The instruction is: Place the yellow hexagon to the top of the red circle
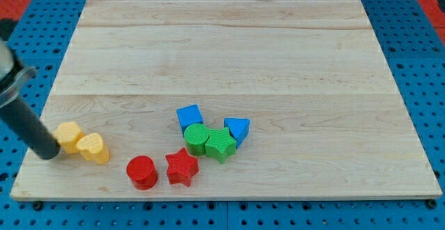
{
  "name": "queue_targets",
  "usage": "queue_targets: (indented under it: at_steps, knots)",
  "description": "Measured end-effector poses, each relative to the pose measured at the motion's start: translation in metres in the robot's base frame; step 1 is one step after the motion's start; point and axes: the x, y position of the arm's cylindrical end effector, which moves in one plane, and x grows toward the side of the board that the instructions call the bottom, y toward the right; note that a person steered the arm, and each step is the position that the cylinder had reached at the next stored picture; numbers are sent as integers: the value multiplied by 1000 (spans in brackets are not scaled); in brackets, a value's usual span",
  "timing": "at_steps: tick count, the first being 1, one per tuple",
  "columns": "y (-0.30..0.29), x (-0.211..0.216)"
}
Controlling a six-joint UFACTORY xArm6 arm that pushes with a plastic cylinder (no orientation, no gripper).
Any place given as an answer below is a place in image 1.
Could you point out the blue cube block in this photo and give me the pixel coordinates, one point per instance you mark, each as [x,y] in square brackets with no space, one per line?
[189,115]

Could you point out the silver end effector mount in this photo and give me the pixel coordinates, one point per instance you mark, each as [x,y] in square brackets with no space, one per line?
[14,74]

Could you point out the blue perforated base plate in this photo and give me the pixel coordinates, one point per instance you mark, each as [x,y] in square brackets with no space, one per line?
[415,54]

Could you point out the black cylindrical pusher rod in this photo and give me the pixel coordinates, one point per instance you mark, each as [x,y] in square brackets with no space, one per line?
[20,118]

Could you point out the wooden board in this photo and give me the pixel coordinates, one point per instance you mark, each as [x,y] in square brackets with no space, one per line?
[327,121]

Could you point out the green star block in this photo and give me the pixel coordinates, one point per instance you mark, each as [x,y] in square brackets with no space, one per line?
[220,145]

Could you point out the blue triangle block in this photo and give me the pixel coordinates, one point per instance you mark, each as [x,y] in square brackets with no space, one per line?
[238,129]

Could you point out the red star block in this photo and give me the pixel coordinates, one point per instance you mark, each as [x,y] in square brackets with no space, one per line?
[182,167]

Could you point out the red cylinder block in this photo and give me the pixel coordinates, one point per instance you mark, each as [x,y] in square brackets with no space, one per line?
[142,172]

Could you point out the yellow heart block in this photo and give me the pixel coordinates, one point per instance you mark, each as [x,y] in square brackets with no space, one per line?
[93,148]

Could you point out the green cylinder block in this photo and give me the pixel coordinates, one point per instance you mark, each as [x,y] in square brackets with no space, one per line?
[196,136]

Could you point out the yellow hexagon block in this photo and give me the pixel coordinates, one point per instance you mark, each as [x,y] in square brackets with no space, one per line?
[67,135]

